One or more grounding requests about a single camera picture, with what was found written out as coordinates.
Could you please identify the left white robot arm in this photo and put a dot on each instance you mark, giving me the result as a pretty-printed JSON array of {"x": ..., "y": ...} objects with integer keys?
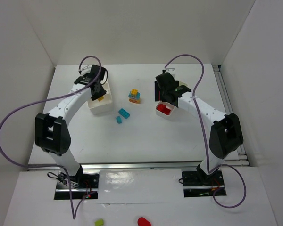
[{"x": 51, "y": 128}]

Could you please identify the red object at edge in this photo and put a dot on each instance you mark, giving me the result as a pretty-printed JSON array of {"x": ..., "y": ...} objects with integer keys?
[{"x": 143, "y": 222}]

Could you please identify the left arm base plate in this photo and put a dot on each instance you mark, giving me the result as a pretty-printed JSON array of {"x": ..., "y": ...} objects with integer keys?
[{"x": 88, "y": 188}]

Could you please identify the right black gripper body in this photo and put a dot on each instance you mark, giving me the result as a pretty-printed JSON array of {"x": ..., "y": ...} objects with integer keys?
[{"x": 159, "y": 92}]

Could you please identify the multicolour lego tower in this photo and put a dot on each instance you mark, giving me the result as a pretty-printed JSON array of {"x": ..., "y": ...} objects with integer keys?
[{"x": 134, "y": 96}]

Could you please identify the red sloped lego brick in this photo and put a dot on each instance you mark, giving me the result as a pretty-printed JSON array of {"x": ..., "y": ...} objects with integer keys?
[{"x": 159, "y": 107}]

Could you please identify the aluminium rail right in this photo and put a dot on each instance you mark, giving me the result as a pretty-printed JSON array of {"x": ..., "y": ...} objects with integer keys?
[{"x": 239, "y": 156}]

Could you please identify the white divided container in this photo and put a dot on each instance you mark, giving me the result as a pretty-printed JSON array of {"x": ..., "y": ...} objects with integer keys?
[
  {"x": 106, "y": 105},
  {"x": 160, "y": 114}
]

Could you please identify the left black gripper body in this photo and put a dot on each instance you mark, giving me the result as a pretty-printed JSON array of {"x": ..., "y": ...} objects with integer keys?
[{"x": 98, "y": 93}]

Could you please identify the small teal lego brick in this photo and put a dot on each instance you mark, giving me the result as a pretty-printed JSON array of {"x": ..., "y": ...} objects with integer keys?
[{"x": 118, "y": 119}]

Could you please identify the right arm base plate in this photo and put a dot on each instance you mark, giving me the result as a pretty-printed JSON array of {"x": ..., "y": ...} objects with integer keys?
[{"x": 194, "y": 187}]

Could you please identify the long teal lego brick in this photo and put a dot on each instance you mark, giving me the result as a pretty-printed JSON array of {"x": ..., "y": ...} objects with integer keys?
[{"x": 124, "y": 113}]

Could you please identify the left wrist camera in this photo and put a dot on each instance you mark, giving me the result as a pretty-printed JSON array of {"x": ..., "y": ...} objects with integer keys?
[{"x": 85, "y": 69}]

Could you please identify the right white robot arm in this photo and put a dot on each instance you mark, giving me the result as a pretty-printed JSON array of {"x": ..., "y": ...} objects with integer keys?
[{"x": 221, "y": 132}]

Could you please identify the aluminium rail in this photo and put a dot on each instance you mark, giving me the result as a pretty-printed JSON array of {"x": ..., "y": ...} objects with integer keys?
[
  {"x": 150, "y": 165},
  {"x": 239, "y": 156}
]

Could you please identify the red curved lego brick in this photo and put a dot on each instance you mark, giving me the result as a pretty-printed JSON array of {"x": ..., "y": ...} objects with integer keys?
[{"x": 166, "y": 110}]

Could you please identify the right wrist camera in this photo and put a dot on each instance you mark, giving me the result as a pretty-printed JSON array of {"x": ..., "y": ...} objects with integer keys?
[{"x": 171, "y": 70}]

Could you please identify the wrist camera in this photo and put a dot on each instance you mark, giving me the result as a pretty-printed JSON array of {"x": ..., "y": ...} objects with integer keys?
[
  {"x": 85, "y": 69},
  {"x": 171, "y": 70}
]

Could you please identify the aluminium rail front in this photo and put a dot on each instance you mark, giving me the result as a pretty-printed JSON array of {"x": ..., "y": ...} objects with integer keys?
[{"x": 150, "y": 165}]

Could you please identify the green lego outside workspace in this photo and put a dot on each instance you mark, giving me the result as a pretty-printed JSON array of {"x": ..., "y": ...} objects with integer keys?
[{"x": 99, "y": 222}]

